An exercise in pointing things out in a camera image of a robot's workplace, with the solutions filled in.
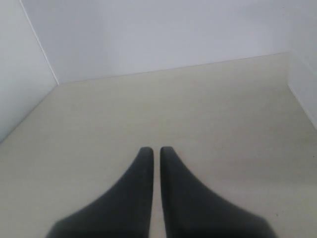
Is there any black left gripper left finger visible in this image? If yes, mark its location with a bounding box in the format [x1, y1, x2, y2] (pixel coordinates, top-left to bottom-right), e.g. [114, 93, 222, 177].
[48, 147, 154, 238]

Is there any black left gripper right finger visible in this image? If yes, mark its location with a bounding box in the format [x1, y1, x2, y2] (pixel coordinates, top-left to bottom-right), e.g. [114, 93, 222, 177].
[160, 146, 275, 238]

